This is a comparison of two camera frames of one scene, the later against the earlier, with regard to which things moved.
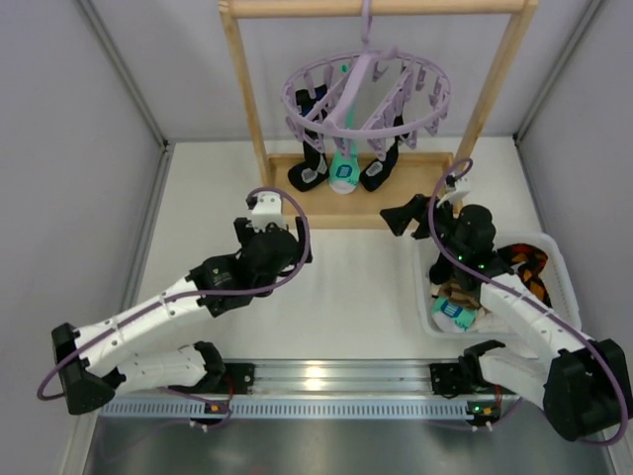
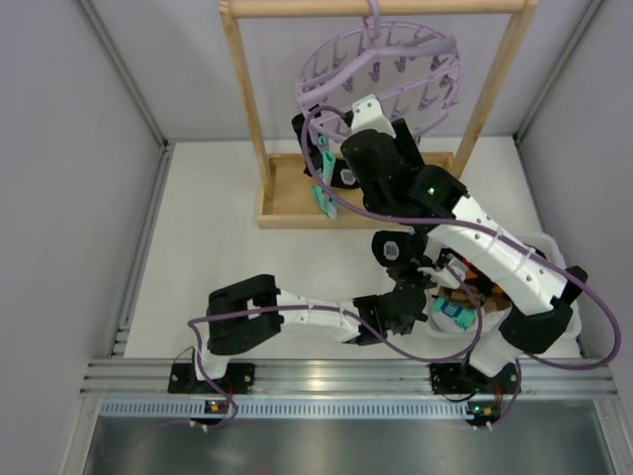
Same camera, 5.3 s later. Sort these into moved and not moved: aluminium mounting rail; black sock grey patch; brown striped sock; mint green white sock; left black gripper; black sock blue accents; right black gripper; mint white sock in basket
Moved: mint green white sock; black sock grey patch; right black gripper; black sock blue accents; left black gripper
Not moved: brown striped sock; aluminium mounting rail; mint white sock in basket
